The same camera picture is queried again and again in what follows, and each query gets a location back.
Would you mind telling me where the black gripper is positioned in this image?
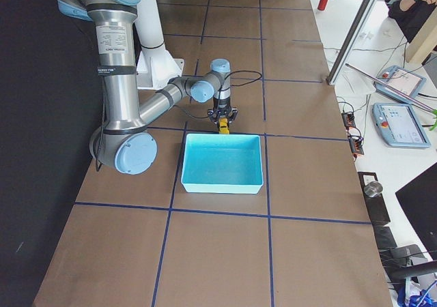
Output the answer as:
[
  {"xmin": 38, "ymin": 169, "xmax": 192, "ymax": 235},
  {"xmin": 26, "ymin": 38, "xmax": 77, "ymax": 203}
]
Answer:
[{"xmin": 207, "ymin": 99, "xmax": 238, "ymax": 134}]

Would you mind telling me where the yellow beetle toy car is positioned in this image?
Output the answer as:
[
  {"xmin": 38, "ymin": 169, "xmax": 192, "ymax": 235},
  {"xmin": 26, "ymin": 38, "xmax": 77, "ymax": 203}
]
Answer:
[{"xmin": 219, "ymin": 117, "xmax": 226, "ymax": 134}]

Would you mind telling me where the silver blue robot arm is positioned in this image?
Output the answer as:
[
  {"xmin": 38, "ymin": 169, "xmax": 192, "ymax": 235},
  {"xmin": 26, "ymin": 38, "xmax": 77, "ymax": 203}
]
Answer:
[{"xmin": 57, "ymin": 0, "xmax": 238, "ymax": 175}]

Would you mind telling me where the turquoise plastic bin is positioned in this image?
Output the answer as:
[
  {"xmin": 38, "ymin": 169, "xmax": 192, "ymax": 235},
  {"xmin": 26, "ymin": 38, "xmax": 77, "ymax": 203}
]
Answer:
[{"xmin": 181, "ymin": 133, "xmax": 264, "ymax": 194}]

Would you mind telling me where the black orange power strip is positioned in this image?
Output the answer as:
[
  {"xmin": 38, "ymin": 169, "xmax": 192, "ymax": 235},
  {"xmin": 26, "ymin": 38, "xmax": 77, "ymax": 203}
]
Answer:
[
  {"xmin": 341, "ymin": 112, "xmax": 356, "ymax": 129},
  {"xmin": 348, "ymin": 135, "xmax": 365, "ymax": 157}
]

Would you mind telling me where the silver metal cup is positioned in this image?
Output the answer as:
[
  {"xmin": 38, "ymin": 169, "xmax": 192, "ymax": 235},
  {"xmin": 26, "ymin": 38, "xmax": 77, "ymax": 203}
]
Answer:
[{"xmin": 363, "ymin": 181, "xmax": 383, "ymax": 198}]

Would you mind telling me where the near blue teach pendant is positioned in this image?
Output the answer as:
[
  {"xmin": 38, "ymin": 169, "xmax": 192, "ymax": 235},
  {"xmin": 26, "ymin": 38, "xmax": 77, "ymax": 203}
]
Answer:
[{"xmin": 372, "ymin": 103, "xmax": 431, "ymax": 149}]

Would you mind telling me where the blue teach pendant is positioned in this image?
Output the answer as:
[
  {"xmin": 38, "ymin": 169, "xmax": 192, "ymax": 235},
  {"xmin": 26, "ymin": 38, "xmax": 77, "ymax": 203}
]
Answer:
[
  {"xmin": 372, "ymin": 103, "xmax": 431, "ymax": 149},
  {"xmin": 373, "ymin": 65, "xmax": 426, "ymax": 103}
]

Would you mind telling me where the far blue teach pendant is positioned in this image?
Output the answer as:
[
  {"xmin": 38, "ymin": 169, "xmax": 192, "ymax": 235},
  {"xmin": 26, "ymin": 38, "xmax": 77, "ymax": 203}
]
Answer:
[{"xmin": 373, "ymin": 65, "xmax": 426, "ymax": 103}]

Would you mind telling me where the silver metal rod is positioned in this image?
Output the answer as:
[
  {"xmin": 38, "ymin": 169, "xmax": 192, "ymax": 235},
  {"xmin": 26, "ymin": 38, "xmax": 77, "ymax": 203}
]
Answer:
[{"xmin": 345, "ymin": 63, "xmax": 436, "ymax": 115}]

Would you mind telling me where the black monitor corner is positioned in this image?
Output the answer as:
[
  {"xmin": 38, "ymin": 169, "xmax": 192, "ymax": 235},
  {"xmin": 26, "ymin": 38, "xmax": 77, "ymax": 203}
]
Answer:
[{"xmin": 395, "ymin": 164, "xmax": 436, "ymax": 259}]

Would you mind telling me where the seated person in black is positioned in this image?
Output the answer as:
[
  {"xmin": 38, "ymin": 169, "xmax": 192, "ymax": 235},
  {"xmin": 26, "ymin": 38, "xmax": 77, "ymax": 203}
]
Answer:
[{"xmin": 388, "ymin": 0, "xmax": 436, "ymax": 43}]

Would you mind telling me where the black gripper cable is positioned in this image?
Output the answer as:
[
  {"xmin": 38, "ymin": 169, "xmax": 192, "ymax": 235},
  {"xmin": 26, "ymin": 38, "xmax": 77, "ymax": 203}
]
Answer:
[{"xmin": 173, "ymin": 70, "xmax": 264, "ymax": 119}]

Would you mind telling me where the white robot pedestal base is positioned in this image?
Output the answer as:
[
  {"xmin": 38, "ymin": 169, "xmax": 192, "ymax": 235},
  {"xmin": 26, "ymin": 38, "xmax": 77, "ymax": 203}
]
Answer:
[{"xmin": 135, "ymin": 0, "xmax": 184, "ymax": 89}]

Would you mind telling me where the aluminium frame post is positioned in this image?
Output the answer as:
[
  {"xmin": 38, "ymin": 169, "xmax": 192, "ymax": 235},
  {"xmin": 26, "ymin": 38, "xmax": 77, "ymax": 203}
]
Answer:
[{"xmin": 326, "ymin": 0, "xmax": 377, "ymax": 85}]

